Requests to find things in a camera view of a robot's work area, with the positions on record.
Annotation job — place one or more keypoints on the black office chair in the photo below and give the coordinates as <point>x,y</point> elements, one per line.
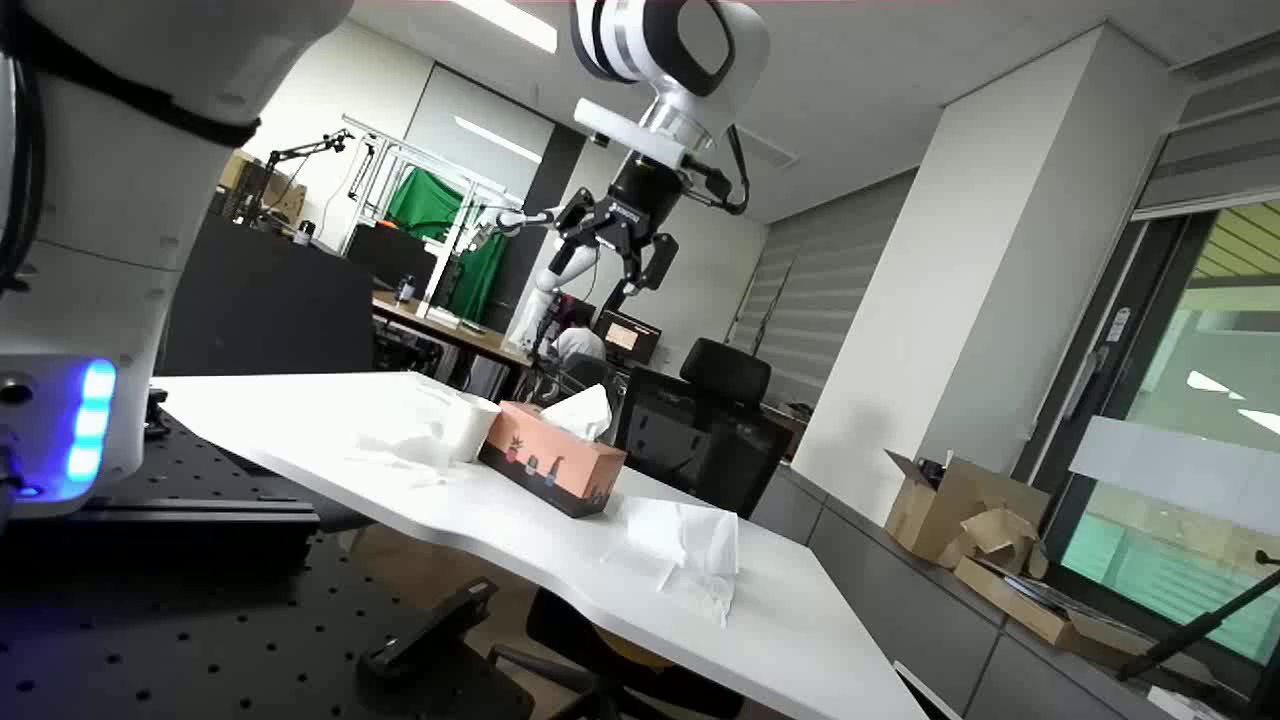
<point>724,375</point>

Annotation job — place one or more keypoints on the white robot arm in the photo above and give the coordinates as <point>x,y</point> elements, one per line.
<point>116,123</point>

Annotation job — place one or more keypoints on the black tripod stand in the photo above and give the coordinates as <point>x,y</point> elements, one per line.
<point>1200,624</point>

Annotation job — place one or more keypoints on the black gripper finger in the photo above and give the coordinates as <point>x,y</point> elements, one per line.
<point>572,258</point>
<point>622,280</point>

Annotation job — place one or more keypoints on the orange tissue box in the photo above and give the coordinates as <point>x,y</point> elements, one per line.
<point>542,456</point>

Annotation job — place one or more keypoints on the open cardboard box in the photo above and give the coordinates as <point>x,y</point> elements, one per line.
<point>986,531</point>

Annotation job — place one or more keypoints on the black clamp on plate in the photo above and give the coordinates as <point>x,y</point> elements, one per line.
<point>397,659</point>

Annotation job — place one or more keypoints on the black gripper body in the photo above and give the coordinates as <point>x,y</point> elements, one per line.
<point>630,216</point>

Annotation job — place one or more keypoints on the white tissue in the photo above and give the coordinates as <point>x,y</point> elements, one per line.
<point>582,415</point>
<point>692,540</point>
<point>455,433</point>

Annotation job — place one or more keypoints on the white tissue behind box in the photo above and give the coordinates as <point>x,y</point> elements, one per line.
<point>455,433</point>

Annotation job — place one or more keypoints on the white tissue on table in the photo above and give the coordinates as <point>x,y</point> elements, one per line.
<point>692,540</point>

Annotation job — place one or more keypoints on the wooden desk background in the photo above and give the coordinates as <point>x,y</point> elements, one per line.
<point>478,341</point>

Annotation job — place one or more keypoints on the black monitor panel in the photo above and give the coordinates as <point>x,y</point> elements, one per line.
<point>254,303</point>

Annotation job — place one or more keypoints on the grey low cabinet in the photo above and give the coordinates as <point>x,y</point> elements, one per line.
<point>956,647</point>

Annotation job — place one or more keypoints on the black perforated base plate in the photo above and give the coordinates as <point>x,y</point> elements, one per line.
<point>213,591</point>

